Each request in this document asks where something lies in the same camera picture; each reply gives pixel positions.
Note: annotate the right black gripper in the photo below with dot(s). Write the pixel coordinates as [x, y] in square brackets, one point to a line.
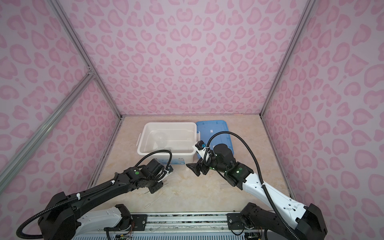
[197, 170]

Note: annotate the clear plastic pipette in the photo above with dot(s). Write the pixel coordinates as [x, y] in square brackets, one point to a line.
[152, 202]

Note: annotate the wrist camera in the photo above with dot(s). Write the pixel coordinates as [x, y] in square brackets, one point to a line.
[202, 150]
[168, 171]

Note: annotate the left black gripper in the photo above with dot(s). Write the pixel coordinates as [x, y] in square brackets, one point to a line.
[156, 188]

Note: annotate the white plastic storage bin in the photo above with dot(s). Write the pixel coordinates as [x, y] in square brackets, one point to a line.
[182, 137]

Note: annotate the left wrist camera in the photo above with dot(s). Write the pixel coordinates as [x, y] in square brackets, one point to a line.
[168, 171]

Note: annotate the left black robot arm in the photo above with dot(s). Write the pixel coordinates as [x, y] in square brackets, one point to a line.
[68, 216]

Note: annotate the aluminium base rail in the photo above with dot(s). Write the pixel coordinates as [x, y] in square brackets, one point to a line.
[195, 226]

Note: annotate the blue plastic bin lid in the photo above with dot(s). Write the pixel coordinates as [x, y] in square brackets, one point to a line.
[206, 129]

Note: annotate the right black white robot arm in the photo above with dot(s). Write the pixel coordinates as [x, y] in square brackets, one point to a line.
[288, 218]

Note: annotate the clear glass beaker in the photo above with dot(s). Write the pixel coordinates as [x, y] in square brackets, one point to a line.
[160, 140]

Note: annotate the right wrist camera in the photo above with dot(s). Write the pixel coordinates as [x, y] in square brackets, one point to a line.
[202, 150]

